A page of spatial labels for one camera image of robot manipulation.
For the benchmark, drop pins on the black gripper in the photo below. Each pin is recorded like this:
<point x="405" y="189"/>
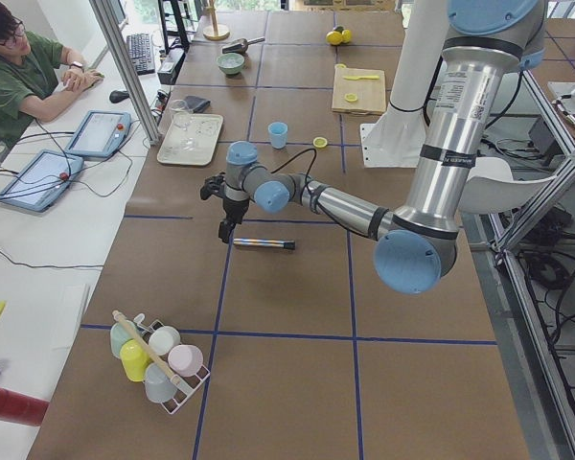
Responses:
<point x="232" y="210"/>

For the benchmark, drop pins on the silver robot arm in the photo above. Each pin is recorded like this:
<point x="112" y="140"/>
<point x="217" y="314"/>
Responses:
<point x="416" y="243"/>

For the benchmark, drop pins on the light blue plastic cup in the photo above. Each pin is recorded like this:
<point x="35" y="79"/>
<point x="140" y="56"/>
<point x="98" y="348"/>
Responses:
<point x="278" y="134"/>

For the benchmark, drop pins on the lemon slice on table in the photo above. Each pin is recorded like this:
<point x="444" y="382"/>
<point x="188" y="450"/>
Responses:
<point x="320" y="142"/>

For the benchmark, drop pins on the white plastic cup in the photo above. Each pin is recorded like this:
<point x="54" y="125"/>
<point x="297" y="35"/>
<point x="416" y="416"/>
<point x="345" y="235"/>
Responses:
<point x="164" y="339"/>

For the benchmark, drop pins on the pink plastic cup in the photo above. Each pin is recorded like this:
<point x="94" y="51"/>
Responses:
<point x="185" y="360"/>

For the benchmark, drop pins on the green plastic cup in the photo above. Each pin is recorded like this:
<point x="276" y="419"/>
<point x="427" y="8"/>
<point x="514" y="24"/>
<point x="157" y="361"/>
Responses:
<point x="118" y="336"/>

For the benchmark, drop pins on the yellow-green plastic cup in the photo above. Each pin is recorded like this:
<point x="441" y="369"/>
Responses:
<point x="134" y="360"/>

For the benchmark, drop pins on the grey plastic cup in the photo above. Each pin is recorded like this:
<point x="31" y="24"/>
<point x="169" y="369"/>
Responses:
<point x="158" y="387"/>

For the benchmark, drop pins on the yellow lemon right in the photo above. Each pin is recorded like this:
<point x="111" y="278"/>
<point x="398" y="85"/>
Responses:
<point x="346" y="36"/>

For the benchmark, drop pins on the cream bear tray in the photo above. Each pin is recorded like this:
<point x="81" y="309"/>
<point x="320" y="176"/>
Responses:
<point x="205" y="130"/>

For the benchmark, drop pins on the clear wine glass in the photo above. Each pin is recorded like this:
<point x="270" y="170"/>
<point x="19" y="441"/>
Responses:
<point x="182" y="120"/>

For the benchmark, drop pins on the grey folded cloth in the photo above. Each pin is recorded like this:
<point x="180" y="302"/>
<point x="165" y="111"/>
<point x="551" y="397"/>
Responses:
<point x="195" y="104"/>

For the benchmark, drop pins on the upper blue teach pendant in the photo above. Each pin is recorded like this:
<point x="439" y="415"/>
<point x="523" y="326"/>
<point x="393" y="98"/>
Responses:
<point x="100" y="134"/>

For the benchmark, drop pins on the blue teach pendant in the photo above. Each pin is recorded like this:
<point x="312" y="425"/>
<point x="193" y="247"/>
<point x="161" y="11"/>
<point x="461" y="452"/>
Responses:
<point x="42" y="182"/>
<point x="100" y="134"/>

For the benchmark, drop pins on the green bowl of ice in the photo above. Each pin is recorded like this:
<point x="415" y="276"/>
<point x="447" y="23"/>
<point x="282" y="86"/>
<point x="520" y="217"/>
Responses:
<point x="230" y="64"/>

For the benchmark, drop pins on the black computer mouse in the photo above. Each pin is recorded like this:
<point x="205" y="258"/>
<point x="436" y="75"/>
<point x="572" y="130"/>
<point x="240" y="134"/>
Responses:
<point x="117" y="96"/>

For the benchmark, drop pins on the metal ice scoop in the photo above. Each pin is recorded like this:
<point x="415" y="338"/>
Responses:
<point x="241" y="45"/>

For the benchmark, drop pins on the lower blue teach pendant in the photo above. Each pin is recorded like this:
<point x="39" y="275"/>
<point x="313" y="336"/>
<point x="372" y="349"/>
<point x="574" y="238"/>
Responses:
<point x="42" y="182"/>

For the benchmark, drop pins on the wooden mug tree stand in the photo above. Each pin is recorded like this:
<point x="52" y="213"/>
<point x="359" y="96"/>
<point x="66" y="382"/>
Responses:
<point x="215" y="31"/>

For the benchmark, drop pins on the wooden cutting board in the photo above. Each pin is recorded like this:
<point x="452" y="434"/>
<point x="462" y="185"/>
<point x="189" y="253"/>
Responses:
<point x="371" y="93"/>

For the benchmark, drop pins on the black keyboard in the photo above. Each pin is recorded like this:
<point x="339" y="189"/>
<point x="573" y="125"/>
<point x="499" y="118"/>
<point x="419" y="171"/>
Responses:
<point x="141" y="53"/>

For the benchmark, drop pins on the yellow plastic knife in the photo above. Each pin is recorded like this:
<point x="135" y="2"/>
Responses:
<point x="361" y="77"/>

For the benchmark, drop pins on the green lime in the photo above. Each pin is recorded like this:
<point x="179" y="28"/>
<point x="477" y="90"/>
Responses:
<point x="335" y="36"/>

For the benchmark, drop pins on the seated person green shirt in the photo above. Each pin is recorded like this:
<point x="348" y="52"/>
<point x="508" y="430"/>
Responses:
<point x="39" y="78"/>

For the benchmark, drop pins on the white chair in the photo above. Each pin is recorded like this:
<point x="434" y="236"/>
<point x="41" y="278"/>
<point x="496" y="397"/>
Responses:
<point x="491" y="188"/>

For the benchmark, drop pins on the red bottle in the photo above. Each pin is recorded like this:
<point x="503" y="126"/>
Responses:
<point x="21" y="409"/>

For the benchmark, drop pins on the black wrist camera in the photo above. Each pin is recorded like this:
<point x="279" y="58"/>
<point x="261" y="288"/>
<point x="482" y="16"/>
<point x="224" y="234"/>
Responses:
<point x="213" y="186"/>

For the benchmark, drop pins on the wooden rack handle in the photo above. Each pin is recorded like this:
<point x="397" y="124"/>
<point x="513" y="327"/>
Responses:
<point x="121" y="319"/>

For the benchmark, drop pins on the white wire cup rack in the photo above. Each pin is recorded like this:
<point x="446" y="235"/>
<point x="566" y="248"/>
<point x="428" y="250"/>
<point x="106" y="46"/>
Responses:
<point x="188" y="385"/>

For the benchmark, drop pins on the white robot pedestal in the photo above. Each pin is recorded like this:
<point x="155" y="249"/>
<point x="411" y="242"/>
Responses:
<point x="396" y="138"/>

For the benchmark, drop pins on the aluminium frame post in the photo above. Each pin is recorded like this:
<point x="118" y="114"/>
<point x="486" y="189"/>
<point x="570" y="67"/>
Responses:
<point x="107" y="21"/>

